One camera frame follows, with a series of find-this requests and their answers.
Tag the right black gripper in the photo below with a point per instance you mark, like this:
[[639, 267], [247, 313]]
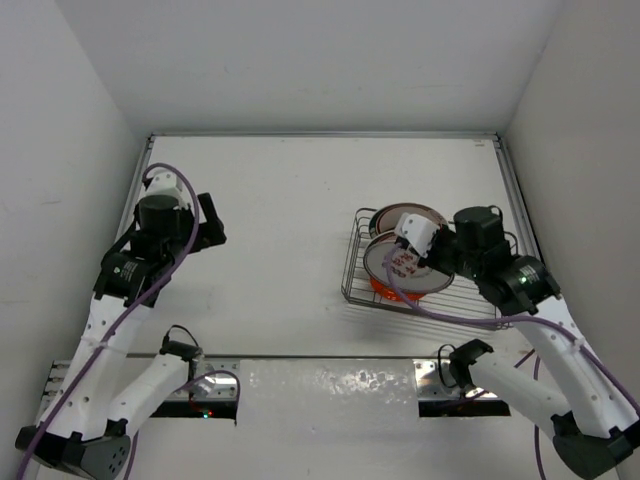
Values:
[[430, 258]]

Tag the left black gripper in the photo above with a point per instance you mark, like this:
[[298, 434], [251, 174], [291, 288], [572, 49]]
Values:
[[209, 233]]

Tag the white plate red characters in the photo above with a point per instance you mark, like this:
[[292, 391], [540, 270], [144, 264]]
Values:
[[405, 271]]

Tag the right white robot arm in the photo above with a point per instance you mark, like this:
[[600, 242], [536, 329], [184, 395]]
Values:
[[590, 418]]

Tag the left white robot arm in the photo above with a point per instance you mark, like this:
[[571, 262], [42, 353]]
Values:
[[88, 428]]

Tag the rear white green-rimmed plate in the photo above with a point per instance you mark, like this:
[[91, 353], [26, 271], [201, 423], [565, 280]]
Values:
[[386, 218]]

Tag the orange plastic plate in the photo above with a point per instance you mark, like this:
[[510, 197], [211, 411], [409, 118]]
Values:
[[387, 292]]

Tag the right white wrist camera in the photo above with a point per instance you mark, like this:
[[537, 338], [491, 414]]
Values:
[[417, 231]]

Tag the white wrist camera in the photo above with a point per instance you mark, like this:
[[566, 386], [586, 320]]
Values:
[[417, 231], [167, 183]]

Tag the metal wire dish rack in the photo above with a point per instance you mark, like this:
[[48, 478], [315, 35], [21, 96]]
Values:
[[460, 298]]

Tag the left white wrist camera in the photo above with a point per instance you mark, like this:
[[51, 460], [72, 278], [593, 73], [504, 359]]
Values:
[[167, 183]]

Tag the right metal mounting bracket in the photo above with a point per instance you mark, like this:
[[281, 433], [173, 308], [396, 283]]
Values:
[[435, 383]]

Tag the metal mounting bracket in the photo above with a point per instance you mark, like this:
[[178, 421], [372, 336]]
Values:
[[435, 383], [218, 384]]

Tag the left metal mounting bracket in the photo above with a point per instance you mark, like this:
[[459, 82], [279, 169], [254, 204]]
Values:
[[218, 384]]

